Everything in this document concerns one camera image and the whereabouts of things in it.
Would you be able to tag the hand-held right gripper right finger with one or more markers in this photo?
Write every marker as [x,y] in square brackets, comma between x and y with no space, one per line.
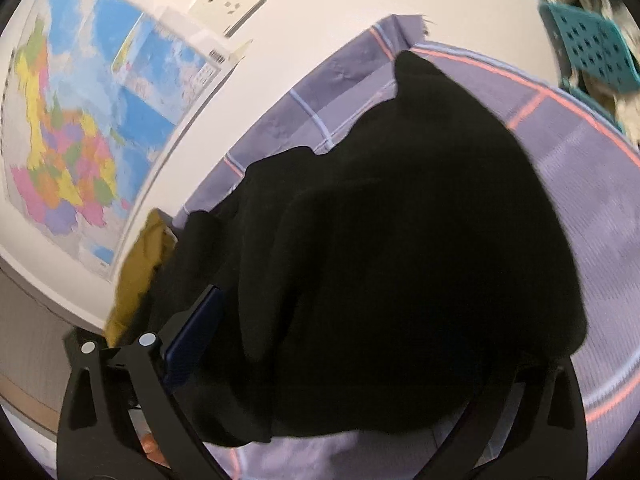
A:
[575,435]

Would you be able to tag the purple plaid bed sheet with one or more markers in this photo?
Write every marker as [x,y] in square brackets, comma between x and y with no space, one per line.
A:
[575,170]

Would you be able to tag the black button shirt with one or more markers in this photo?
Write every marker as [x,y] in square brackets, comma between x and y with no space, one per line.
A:
[375,235]

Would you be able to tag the colourful wall map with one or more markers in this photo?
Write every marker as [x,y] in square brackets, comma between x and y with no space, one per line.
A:
[100,135]

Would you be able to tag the mustard garment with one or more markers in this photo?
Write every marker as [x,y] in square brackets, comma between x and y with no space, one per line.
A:
[135,280]

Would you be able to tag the white wall socket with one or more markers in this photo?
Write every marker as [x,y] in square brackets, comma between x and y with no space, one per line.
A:
[230,5]

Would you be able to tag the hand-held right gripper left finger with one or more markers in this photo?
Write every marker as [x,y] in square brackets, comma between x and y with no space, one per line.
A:
[195,335]

